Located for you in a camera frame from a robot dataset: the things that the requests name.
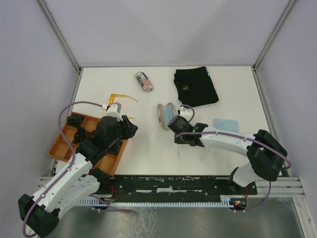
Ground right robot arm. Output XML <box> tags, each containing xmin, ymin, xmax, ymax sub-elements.
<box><xmin>167</xmin><ymin>116</ymin><xmax>291</xmax><ymax>194</ymax></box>

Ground orange sunglasses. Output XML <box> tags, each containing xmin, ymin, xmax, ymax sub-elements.
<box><xmin>106</xmin><ymin>94</ymin><xmax>138</xmax><ymax>110</ymax></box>

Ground flag print glasses case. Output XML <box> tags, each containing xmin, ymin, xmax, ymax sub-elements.
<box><xmin>135</xmin><ymin>72</ymin><xmax>154</xmax><ymax>93</ymax></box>

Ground map print glasses case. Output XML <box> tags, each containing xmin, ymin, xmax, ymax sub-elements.
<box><xmin>157</xmin><ymin>102</ymin><xmax>173</xmax><ymax>130</ymax></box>

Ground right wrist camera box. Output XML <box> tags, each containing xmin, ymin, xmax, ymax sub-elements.
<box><xmin>177</xmin><ymin>106</ymin><xmax>195</xmax><ymax>122</ymax></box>

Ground white frame sunglasses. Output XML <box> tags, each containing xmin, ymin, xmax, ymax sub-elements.
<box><xmin>176</xmin><ymin>144</ymin><xmax>210</xmax><ymax>162</ymax></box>

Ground black sunglasses in tray middle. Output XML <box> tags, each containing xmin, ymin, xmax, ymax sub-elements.
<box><xmin>72</xmin><ymin>126</ymin><xmax>90</xmax><ymax>144</ymax></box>

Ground aluminium frame rail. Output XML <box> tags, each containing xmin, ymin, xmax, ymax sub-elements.
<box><xmin>37</xmin><ymin>176</ymin><xmax>304</xmax><ymax>196</ymax></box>

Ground orange compartment tray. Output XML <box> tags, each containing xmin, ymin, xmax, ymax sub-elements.
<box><xmin>48</xmin><ymin>112</ymin><xmax>127</xmax><ymax>176</ymax></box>

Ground corner aluminium post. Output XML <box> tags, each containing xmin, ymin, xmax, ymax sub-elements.
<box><xmin>252</xmin><ymin>0</ymin><xmax>298</xmax><ymax>70</ymax></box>
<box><xmin>36</xmin><ymin>0</ymin><xmax>83</xmax><ymax>72</ymax></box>

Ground light blue cable duct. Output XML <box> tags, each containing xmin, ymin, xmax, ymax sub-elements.
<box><xmin>74</xmin><ymin>195</ymin><xmax>236</xmax><ymax>207</ymax></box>

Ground light blue cleaning cloth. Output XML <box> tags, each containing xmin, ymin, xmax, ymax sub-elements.
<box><xmin>163</xmin><ymin>104</ymin><xmax>175</xmax><ymax>126</ymax></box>

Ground black folded cloth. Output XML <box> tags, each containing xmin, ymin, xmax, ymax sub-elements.
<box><xmin>174</xmin><ymin>66</ymin><xmax>219</xmax><ymax>107</ymax></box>

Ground right corner aluminium post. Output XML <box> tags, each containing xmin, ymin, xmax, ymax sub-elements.
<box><xmin>252</xmin><ymin>0</ymin><xmax>298</xmax><ymax>70</ymax></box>

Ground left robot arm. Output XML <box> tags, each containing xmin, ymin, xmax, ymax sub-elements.
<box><xmin>18</xmin><ymin>115</ymin><xmax>138</xmax><ymax>238</ymax></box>

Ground left corner aluminium post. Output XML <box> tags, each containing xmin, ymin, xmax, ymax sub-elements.
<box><xmin>36</xmin><ymin>0</ymin><xmax>83</xmax><ymax>72</ymax></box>

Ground black sunglasses in tray corner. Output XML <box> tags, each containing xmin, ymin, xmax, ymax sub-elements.
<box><xmin>66</xmin><ymin>114</ymin><xmax>84</xmax><ymax>127</ymax></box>

